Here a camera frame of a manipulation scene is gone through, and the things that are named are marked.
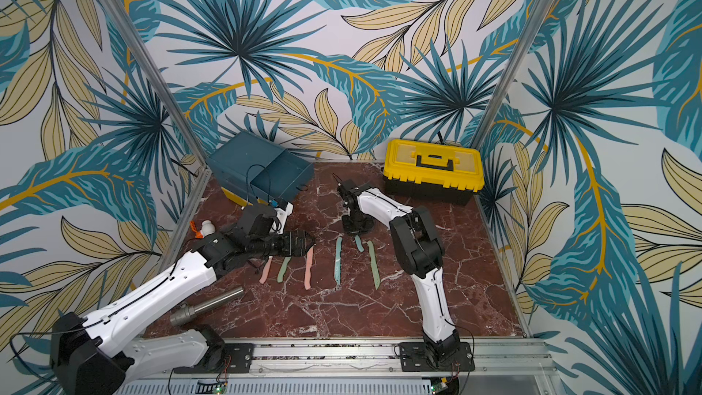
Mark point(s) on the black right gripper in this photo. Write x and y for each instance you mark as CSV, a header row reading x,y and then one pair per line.
x,y
354,219

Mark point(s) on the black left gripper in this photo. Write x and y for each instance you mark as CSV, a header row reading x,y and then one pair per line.
x,y
302,249

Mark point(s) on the light teal fruit knife short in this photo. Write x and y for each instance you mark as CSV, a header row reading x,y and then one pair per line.
x,y
359,244

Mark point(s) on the green fruit knife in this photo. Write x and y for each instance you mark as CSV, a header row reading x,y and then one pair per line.
x,y
283,269
373,264

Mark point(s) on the light teal fruit knife long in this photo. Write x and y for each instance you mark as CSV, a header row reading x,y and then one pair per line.
x,y
338,260

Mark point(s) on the teal drawer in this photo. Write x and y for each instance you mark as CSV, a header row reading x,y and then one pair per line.
x,y
283,179

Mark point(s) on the yellow drawer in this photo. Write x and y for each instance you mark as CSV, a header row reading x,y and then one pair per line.
x,y
238,198

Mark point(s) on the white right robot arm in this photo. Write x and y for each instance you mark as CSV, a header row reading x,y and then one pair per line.
x,y
420,253

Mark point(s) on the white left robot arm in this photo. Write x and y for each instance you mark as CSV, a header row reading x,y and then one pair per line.
x,y
99,352

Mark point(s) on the pink fruit knife middle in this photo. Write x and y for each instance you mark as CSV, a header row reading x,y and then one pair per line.
x,y
309,260

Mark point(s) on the pink fruit knife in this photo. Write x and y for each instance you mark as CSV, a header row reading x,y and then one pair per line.
x,y
266,271
309,260

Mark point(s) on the pink fruit knife left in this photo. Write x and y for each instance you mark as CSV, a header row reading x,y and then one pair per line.
x,y
266,271

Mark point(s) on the teal drawer cabinet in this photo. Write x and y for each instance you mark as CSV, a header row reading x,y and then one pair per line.
x,y
240,166

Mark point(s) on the white orange small valve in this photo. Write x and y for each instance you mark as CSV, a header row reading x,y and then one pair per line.
x,y
206,229

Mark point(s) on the yellow black toolbox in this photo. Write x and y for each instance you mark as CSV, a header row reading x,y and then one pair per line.
x,y
436,172

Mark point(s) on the silver metal cylinder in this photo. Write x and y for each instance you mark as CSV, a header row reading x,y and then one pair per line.
x,y
188,313

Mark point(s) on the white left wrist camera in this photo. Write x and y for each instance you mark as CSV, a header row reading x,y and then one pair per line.
x,y
282,214

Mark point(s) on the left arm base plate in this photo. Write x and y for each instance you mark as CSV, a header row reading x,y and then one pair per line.
x,y
232,358

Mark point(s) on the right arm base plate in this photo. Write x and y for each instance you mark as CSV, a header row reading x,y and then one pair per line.
x,y
418,357

